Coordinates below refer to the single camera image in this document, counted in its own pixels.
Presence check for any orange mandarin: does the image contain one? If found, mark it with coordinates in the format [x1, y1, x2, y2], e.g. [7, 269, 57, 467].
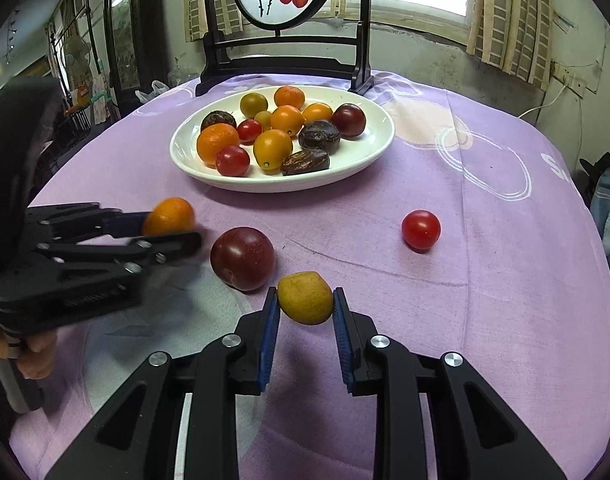
[142, 197, 197, 236]

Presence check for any dark red plum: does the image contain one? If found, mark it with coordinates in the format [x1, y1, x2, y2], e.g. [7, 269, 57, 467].
[209, 226, 276, 292]

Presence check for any red cherry tomato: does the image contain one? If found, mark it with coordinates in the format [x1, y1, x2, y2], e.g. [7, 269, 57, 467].
[216, 145, 251, 178]
[237, 118, 264, 145]

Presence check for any large orange mandarin table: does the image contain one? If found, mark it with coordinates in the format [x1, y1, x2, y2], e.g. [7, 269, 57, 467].
[197, 122, 240, 167]

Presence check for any yellow orange fruit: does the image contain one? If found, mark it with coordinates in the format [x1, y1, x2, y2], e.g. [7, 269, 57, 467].
[253, 129, 293, 172]

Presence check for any small yellow fruit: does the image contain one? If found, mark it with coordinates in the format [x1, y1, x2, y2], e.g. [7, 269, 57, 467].
[277, 271, 333, 325]

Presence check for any greenish yellow tomato plate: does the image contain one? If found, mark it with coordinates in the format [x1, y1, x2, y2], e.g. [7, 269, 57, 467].
[239, 92, 268, 118]

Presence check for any brown dried date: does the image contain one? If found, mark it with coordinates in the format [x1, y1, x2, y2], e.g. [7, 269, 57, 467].
[280, 150, 330, 176]
[200, 110, 237, 131]

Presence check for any dark dried date plate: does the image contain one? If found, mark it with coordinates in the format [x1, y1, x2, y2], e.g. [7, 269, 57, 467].
[297, 120, 341, 154]

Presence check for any red cherry tomato isolated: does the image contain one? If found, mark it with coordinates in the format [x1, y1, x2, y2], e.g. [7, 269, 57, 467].
[401, 209, 442, 252]

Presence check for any person left hand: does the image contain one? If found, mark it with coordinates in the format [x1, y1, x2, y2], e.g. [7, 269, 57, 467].
[0, 329, 58, 380]

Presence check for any white oval plate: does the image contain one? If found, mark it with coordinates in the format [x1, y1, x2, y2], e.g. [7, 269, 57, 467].
[169, 86, 395, 193]

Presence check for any orange mandarin middle plate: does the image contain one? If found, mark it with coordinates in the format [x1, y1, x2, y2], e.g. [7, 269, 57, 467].
[273, 86, 305, 110]

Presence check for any dark wooden cabinet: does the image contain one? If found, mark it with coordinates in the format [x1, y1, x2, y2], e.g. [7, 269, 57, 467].
[104, 0, 168, 116]

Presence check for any left beige curtain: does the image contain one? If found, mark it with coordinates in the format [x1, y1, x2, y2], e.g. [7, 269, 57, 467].
[183, 0, 247, 44]

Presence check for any beige curtain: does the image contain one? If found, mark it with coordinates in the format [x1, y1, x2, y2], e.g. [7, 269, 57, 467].
[183, 0, 247, 44]
[466, 0, 552, 91]

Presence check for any black framed painted screen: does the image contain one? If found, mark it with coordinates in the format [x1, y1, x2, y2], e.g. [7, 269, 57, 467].
[194, 0, 373, 96]

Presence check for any right beige curtain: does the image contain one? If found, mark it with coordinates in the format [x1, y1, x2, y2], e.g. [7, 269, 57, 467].
[466, 0, 552, 91]

